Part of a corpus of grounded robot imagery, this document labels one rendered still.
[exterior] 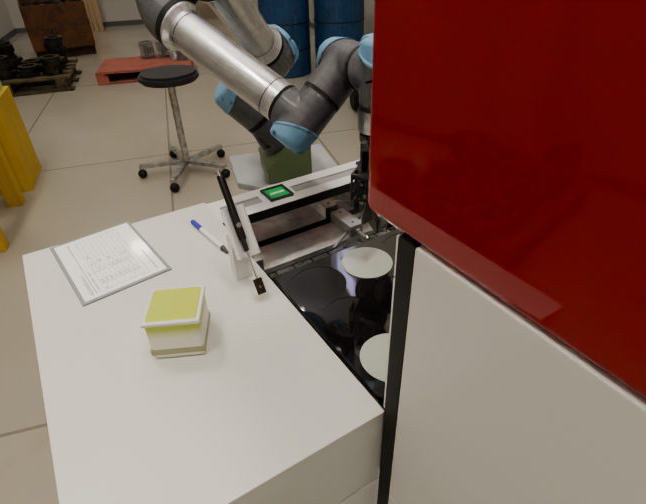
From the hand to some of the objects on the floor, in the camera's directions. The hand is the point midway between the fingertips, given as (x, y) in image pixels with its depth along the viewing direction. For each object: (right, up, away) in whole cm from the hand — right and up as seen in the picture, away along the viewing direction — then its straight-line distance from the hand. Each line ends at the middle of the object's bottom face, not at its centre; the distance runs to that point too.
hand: (379, 224), depth 93 cm
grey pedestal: (-24, -40, +109) cm, 118 cm away
